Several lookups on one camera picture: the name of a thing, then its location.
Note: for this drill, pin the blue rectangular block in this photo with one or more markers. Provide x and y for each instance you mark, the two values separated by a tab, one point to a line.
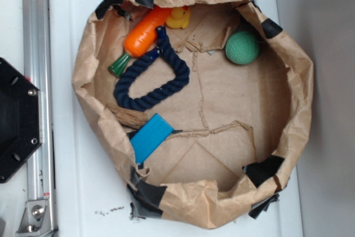
147	139

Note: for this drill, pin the brown paper bag bin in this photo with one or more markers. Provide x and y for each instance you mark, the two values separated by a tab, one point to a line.
240	128

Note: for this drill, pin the brown wooden stick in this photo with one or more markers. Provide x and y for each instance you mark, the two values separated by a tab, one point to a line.
130	118

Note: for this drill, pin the orange toy carrot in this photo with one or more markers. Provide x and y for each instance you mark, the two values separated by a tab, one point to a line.
140	38

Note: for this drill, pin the green textured ball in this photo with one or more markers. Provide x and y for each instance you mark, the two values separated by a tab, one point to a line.
242	48

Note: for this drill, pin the yellow rubber duck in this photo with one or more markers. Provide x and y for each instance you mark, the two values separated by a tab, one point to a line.
179	18

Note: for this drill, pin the aluminium extrusion rail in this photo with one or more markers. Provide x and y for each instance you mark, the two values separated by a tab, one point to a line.
40	166

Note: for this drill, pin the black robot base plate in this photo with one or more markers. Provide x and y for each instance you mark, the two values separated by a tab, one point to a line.
20	125

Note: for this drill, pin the metal corner bracket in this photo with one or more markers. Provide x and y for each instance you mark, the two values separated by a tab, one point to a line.
36	220

